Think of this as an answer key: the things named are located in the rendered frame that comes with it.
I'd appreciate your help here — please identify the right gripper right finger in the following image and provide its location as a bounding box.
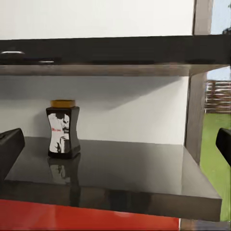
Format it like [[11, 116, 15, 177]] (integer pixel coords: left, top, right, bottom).
[[216, 128, 231, 166]]

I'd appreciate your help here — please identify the bottle of coffee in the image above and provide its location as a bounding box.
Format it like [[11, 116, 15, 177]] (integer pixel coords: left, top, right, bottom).
[[46, 100, 81, 158]]

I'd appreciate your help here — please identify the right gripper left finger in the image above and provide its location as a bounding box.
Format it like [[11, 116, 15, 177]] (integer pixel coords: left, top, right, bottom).
[[0, 128, 25, 186]]

